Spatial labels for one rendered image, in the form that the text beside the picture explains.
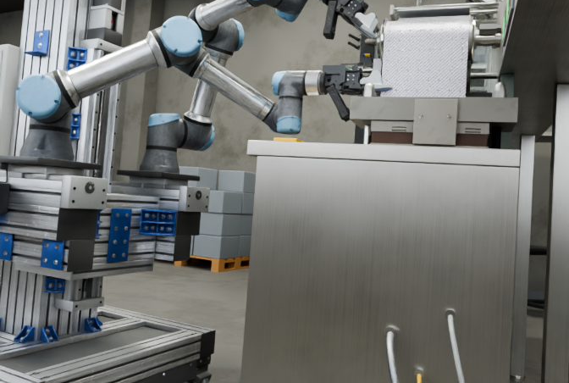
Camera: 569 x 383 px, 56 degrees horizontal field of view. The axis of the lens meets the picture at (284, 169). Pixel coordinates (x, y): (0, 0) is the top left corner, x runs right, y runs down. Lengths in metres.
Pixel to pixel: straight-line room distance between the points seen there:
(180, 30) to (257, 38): 4.97
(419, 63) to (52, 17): 1.26
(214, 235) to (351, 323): 4.08
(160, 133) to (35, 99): 0.61
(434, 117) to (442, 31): 0.36
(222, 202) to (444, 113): 4.10
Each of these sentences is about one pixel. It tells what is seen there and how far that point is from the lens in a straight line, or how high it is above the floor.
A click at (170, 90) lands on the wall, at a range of 7.16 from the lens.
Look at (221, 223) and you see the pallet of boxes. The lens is 5.29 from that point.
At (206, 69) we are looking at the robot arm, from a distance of 1.73.
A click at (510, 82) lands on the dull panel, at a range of 1.60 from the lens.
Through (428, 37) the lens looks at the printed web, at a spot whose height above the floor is 1.24.
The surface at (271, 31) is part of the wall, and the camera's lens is 6.46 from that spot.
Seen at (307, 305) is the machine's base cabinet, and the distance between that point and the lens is 1.35.
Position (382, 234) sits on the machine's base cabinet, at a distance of 1.30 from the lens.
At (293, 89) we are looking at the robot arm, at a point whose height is 1.09.
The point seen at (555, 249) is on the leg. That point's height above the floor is 0.67.
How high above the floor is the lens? 0.75
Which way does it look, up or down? 3 degrees up
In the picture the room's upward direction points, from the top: 4 degrees clockwise
